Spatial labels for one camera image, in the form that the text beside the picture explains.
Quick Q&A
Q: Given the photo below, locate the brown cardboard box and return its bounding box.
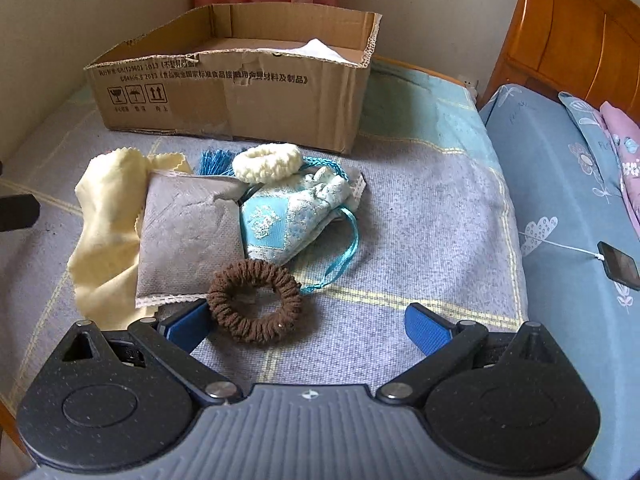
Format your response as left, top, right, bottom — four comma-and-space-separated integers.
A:
82, 2, 383, 156

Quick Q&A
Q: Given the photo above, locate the brown scrunchie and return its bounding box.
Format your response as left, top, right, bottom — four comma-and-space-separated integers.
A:
206, 259, 303, 345

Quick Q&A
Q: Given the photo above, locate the white scrunchie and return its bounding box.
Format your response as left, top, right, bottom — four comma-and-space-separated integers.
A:
232, 144, 304, 183

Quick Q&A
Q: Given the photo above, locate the pale yellow cloth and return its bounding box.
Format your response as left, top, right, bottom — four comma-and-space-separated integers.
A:
67, 147, 193, 328

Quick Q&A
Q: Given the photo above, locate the blue floral pillow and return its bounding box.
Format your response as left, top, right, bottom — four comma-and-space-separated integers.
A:
559, 91, 640, 241

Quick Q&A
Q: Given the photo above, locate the grey checked blanket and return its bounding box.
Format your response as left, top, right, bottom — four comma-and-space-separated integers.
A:
0, 55, 531, 480

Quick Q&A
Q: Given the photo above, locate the black phone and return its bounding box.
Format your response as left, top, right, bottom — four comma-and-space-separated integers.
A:
597, 241, 640, 291

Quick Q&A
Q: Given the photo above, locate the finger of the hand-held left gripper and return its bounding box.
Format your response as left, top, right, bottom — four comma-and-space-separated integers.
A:
0, 194, 42, 234

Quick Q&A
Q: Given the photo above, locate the white cloth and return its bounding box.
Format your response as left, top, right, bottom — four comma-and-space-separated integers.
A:
287, 37, 371, 68

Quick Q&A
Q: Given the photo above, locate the wooden headboard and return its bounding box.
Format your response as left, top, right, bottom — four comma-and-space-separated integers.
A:
487, 0, 640, 111

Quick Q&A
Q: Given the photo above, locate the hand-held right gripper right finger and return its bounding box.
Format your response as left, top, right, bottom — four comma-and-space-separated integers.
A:
375, 302, 576, 406

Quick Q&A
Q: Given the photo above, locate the blue floral bedsheet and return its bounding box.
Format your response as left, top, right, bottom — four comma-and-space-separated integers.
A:
477, 82, 640, 480

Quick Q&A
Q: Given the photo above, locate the blue embroidered tassel pouch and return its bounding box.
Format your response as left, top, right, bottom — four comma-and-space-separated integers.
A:
192, 147, 368, 296

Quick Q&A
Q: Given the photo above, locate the white cable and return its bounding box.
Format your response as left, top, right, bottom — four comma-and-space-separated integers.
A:
520, 234, 606, 261

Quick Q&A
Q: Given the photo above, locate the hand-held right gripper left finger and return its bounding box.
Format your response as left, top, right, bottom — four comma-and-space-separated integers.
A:
47, 299, 246, 406

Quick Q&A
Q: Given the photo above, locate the grey sachet bag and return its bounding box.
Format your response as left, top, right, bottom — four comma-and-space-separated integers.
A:
135, 169, 251, 310

